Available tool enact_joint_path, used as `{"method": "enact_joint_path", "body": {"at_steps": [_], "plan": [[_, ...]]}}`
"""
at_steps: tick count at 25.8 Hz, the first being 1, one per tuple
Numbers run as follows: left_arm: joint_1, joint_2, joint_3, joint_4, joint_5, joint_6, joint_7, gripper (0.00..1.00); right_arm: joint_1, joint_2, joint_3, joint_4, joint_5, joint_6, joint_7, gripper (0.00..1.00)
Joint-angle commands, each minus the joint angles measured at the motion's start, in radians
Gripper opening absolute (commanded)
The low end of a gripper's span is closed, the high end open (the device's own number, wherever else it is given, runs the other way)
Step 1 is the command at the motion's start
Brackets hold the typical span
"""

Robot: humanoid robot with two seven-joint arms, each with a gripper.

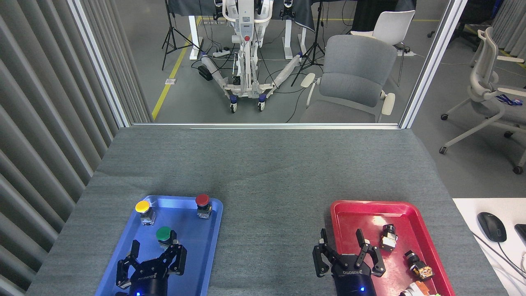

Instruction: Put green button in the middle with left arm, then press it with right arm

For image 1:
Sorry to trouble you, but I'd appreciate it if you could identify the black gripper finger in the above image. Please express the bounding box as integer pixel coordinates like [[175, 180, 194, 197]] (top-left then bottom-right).
[[355, 229, 387, 277], [312, 228, 341, 278], [116, 240, 142, 288], [156, 243, 187, 276]]

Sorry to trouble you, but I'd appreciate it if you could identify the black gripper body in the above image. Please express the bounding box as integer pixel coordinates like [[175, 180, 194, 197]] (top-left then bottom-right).
[[331, 255, 374, 296], [119, 261, 169, 296]]

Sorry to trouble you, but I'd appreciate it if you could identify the green push button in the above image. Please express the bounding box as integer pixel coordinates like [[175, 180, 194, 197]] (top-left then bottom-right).
[[156, 226, 178, 250]]

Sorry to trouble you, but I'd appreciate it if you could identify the yellow push button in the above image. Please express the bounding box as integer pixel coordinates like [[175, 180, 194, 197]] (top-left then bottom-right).
[[135, 201, 157, 226]]

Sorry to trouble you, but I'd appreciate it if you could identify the red push button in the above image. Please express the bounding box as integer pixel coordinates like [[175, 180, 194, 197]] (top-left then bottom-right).
[[195, 194, 213, 219]]

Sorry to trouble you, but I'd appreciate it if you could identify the blue plastic tray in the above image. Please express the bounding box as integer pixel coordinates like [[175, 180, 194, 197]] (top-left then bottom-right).
[[95, 195, 224, 296]]

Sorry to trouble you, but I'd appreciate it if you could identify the red plastic tray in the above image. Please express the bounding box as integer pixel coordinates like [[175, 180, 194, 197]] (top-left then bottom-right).
[[330, 200, 456, 296]]

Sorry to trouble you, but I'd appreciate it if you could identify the black computer mouse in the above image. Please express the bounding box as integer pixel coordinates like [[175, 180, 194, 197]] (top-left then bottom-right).
[[477, 212, 507, 243]]

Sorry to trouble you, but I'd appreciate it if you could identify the grey office chair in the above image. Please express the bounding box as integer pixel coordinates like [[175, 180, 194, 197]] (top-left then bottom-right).
[[299, 35, 398, 123]]

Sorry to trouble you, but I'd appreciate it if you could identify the white mesh office chair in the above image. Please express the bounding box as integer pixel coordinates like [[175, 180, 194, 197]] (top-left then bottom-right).
[[439, 27, 526, 175]]

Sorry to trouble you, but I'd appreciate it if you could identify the white desk leg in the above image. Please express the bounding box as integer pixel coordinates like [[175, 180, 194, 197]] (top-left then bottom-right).
[[284, 18, 307, 60], [189, 16, 204, 60]]

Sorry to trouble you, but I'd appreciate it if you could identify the black tripod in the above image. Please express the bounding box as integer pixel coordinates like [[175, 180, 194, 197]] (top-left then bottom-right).
[[161, 0, 202, 70], [291, 0, 325, 87]]

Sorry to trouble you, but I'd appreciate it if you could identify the white plastic chair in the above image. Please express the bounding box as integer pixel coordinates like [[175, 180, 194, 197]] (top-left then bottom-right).
[[351, 10, 416, 87]]

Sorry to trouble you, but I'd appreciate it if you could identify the white stand on wheels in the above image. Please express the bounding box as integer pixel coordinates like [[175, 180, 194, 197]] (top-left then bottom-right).
[[200, 0, 304, 113]]

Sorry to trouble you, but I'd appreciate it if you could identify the black and silver switch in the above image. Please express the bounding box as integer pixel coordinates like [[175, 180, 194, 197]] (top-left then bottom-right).
[[379, 224, 398, 250]]

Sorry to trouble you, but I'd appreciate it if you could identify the black and orange switch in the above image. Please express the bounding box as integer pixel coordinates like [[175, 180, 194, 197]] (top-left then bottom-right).
[[404, 250, 435, 282]]

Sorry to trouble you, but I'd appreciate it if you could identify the orange and white switch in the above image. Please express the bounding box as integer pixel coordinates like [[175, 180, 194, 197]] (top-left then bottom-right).
[[399, 281, 431, 296]]

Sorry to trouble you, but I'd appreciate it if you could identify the silver horizontal rail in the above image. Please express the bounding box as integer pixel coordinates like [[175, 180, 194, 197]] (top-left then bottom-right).
[[131, 123, 401, 130]]

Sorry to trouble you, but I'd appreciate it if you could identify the silver post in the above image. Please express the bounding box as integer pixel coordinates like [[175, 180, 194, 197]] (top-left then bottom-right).
[[67, 0, 132, 128], [399, 0, 468, 129]]

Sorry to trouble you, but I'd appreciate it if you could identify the blue lanyard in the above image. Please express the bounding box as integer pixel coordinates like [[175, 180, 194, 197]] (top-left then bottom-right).
[[495, 94, 523, 106]]

